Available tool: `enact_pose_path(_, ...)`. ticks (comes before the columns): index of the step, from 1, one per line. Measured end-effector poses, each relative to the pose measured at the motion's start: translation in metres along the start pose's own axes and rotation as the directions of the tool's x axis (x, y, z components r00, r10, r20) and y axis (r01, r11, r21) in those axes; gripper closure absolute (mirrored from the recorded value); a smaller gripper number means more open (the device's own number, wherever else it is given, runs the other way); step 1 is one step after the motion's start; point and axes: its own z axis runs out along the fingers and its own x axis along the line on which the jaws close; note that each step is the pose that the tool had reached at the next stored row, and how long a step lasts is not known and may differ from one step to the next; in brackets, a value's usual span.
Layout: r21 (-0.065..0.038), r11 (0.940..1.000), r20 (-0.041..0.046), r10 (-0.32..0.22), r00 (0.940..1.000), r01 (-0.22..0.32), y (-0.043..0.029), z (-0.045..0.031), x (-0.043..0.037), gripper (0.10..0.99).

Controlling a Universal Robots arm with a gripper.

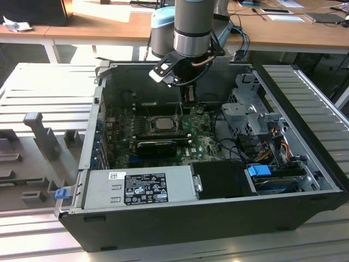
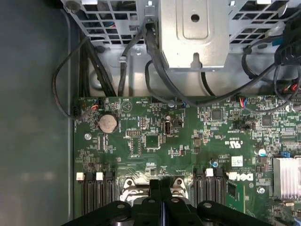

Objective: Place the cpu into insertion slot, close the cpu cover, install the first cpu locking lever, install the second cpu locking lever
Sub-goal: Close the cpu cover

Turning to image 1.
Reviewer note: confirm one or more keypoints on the grey parts rack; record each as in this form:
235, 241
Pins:
41, 131

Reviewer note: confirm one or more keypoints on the white sheet with blue border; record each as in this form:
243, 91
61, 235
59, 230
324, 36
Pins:
285, 18

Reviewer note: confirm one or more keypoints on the CPU socket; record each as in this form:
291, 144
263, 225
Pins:
149, 120

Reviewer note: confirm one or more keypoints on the black RAM slot row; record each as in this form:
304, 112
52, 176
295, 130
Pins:
163, 136
159, 109

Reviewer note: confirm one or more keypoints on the black open PC case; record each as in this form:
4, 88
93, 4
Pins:
191, 226

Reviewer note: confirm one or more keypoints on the silver metal drive cage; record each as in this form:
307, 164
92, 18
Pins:
240, 112

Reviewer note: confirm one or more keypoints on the flat smartphone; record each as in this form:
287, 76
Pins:
276, 11

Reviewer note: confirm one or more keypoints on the black graphics card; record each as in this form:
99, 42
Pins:
156, 149

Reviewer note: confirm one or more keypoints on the small silver CPU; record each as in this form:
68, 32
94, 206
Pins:
163, 124

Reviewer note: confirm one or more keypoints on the wooden desk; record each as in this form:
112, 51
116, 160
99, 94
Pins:
109, 27

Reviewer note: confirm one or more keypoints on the blue plastic latch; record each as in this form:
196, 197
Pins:
61, 194

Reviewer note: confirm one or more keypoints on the green motherboard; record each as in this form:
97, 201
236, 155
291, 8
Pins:
201, 142

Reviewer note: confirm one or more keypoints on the grey power supply unit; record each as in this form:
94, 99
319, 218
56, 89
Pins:
101, 191

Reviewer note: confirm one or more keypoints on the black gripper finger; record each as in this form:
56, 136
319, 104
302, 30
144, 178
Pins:
195, 95
185, 95

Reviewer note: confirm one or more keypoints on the crumpled white paper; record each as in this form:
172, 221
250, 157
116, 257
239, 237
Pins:
16, 24

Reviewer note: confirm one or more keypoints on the hard disk in blue carrier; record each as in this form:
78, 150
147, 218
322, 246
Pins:
259, 171

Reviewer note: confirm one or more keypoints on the black box on desk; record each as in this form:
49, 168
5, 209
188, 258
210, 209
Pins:
32, 11

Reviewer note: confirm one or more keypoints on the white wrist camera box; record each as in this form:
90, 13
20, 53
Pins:
161, 72

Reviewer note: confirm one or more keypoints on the dark grey notebook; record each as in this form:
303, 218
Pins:
324, 18

